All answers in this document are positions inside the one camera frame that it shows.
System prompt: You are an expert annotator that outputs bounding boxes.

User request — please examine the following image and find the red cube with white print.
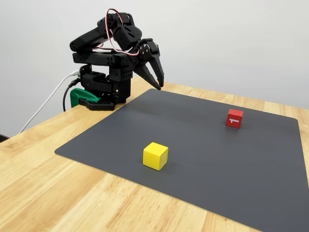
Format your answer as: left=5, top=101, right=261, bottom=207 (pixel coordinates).
left=225, top=108, right=244, bottom=129

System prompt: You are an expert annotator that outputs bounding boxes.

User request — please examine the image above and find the yellow cube with white numeral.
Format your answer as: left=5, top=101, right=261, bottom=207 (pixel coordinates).
left=142, top=142, right=169, bottom=172

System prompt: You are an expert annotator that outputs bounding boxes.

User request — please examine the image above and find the green table clamp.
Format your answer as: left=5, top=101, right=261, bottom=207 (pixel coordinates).
left=70, top=88, right=101, bottom=109

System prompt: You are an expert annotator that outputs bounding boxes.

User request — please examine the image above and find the dark grey mat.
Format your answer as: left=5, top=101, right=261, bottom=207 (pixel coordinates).
left=54, top=88, right=309, bottom=232

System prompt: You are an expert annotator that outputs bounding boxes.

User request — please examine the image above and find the red white black servo wire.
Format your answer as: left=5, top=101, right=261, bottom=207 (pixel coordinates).
left=105, top=9, right=140, bottom=57

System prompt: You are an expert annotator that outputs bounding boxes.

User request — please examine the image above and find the black power cable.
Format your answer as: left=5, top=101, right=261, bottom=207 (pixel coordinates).
left=63, top=79, right=79, bottom=112

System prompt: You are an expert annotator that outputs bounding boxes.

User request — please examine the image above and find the white USB cable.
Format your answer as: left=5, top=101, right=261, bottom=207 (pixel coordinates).
left=18, top=70, right=81, bottom=134

